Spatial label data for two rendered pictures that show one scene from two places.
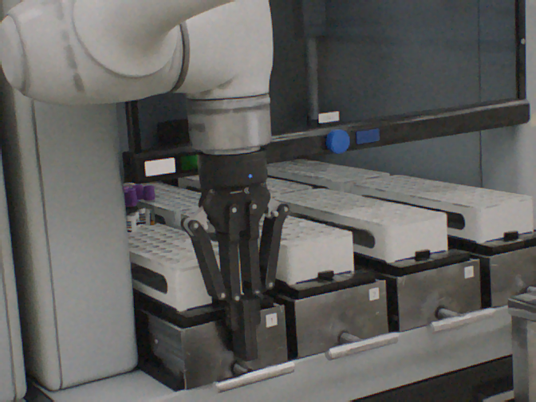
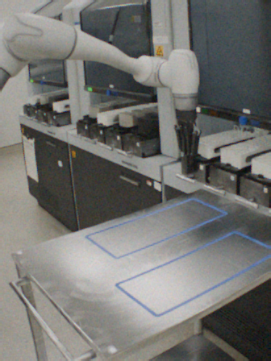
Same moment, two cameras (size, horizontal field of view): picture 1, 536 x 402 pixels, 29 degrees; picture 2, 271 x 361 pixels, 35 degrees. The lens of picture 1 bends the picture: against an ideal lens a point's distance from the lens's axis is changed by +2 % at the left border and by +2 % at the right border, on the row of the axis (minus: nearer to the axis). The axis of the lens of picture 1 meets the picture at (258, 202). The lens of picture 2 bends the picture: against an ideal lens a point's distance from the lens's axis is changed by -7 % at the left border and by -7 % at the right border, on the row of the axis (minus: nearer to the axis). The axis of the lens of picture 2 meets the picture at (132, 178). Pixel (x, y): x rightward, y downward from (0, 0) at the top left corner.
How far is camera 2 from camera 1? 1.73 m
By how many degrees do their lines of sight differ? 84
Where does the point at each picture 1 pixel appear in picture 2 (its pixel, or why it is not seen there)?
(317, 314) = (215, 174)
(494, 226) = not seen: outside the picture
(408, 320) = (243, 194)
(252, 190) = (187, 122)
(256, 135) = (177, 105)
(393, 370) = not seen: hidden behind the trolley
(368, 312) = (230, 183)
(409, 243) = (258, 169)
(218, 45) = (165, 77)
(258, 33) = (175, 76)
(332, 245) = (232, 155)
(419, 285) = (247, 184)
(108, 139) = not seen: hidden behind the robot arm
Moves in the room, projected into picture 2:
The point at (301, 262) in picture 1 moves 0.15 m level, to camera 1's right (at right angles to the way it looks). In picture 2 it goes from (223, 156) to (235, 170)
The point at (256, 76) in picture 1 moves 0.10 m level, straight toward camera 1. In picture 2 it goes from (176, 88) to (146, 89)
